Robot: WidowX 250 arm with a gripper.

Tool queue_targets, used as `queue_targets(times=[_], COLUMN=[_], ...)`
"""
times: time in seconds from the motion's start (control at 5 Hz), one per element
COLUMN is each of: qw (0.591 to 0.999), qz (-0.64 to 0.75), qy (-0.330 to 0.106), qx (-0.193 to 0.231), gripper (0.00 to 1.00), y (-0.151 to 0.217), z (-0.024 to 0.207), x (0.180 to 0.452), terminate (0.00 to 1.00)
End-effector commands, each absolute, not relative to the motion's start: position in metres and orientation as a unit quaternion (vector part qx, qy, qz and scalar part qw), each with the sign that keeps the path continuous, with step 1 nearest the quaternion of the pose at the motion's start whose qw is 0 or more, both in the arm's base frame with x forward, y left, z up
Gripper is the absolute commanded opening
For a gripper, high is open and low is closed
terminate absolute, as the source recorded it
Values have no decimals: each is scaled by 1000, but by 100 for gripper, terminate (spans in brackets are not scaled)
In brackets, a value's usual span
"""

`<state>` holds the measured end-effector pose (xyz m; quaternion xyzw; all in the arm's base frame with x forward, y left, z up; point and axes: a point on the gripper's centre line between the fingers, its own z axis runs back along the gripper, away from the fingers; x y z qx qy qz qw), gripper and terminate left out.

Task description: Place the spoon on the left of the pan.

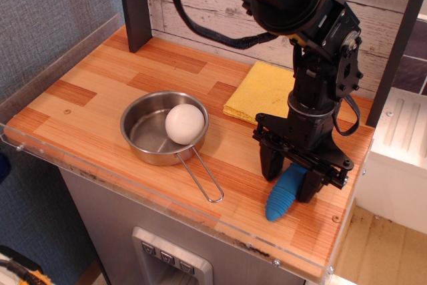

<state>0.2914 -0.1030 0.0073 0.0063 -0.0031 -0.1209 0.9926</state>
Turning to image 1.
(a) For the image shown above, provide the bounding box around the folded yellow cloth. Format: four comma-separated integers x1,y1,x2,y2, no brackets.
223,61,294,124

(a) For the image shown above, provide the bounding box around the dark shelf post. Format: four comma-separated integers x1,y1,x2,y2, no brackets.
366,0,424,127
121,0,152,53

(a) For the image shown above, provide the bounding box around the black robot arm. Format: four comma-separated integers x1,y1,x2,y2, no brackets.
242,0,362,203

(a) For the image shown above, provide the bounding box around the dark left shelf post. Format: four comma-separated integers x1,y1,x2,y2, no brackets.
121,0,152,53

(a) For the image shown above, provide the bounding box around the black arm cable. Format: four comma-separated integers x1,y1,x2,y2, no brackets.
167,0,280,51

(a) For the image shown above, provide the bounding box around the white toy sink unit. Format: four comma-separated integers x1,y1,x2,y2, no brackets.
356,88,426,233

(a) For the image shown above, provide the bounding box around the yellow object bottom left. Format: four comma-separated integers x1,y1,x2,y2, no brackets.
1,260,52,285

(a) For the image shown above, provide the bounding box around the dark right shelf post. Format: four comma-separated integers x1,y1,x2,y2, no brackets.
366,0,424,127

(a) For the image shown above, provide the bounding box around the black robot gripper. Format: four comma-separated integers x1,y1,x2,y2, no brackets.
253,99,354,203

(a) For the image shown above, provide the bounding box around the silver dispenser panel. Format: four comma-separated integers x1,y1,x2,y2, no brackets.
132,226,214,284

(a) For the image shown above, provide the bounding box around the white egg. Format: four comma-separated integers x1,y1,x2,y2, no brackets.
165,103,205,145

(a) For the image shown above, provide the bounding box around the clear acrylic edge guard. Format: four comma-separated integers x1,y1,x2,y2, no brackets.
4,117,373,284

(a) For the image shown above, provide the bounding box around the blue handled metal spoon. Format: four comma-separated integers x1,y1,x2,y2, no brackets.
265,163,307,222

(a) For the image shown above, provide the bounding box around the grey toy fridge cabinet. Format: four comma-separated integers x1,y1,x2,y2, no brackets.
60,170,305,284

